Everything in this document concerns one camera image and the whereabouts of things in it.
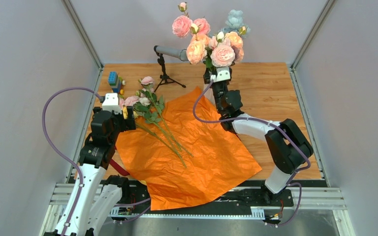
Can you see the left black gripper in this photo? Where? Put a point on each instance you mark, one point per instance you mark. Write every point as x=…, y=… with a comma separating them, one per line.
x=128, y=124

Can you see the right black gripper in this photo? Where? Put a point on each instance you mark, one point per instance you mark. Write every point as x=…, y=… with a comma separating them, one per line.
x=207, y=78

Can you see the yellow flower bouquet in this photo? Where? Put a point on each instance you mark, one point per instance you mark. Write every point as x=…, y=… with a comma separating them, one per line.
x=147, y=105

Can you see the pale pink rose stem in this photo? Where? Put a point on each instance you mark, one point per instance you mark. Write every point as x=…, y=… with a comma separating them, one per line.
x=222, y=54

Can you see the peach rose flower stem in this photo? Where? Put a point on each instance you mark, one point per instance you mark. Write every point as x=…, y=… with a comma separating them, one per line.
x=197, y=49

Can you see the light blue flower stem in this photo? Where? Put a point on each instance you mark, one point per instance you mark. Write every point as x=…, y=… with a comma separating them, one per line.
x=235, y=23

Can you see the orange yellow wrapping paper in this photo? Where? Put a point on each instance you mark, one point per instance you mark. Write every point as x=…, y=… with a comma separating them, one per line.
x=211, y=162

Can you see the pink rose flower stem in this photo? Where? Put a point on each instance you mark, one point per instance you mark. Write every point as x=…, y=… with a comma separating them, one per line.
x=183, y=25

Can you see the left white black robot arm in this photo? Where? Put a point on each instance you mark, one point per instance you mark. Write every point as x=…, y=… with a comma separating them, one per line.
x=85, y=214

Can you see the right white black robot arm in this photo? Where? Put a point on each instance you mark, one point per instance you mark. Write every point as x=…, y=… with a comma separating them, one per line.
x=288, y=146

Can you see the white ribbed vase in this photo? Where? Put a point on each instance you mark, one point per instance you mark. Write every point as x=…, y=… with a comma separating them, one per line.
x=210, y=96

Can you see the orange flowers in vase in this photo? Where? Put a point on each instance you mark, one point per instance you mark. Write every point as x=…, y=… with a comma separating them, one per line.
x=237, y=44

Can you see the colourful toy block train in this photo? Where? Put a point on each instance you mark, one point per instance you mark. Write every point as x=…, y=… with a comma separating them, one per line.
x=116, y=83

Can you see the silver microphone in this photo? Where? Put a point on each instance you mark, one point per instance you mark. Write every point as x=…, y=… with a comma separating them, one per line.
x=180, y=54

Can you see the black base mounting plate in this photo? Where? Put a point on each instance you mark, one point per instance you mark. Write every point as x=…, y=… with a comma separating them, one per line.
x=237, y=202

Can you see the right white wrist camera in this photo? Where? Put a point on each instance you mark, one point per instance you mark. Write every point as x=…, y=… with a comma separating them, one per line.
x=221, y=74

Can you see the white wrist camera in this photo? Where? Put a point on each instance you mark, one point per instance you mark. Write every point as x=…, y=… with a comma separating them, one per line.
x=111, y=103
x=221, y=74

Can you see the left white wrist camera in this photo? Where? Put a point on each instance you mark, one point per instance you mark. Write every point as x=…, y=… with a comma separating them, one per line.
x=111, y=103

